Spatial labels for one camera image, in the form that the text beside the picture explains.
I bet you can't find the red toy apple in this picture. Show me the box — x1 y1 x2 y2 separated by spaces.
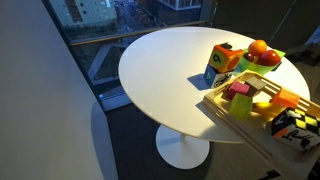
256 49 282 67

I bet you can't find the white table pedestal base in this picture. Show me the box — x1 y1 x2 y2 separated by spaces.
155 124 211 170

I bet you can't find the green bowl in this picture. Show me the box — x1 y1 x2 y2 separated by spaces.
238 49 283 76

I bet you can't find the orange toy fruit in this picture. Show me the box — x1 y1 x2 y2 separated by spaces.
247 39 268 57

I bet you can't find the yellow-green toy block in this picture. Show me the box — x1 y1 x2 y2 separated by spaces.
228 93 254 119

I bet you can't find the dark red toy plum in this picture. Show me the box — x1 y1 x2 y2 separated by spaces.
243 51 255 63

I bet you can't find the wooden tray box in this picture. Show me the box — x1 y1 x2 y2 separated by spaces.
202 69 320 180

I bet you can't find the orange printed soft cube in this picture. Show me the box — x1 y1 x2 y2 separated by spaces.
208 41 245 74

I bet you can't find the grey toy block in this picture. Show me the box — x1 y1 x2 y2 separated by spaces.
244 76 268 98

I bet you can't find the black yellow checkered soft cube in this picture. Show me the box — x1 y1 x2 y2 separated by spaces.
270 107 320 152

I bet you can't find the thin dark pole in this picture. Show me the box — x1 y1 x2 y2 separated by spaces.
268 0 298 48

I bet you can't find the orange toy block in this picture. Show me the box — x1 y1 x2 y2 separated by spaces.
269 88 301 110

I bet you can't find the window railing bar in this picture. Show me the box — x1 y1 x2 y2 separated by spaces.
69 19 208 47

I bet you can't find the yellow toy banana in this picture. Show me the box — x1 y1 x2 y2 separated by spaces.
251 101 286 118

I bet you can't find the pink toy block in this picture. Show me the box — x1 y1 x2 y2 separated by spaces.
225 80 252 101

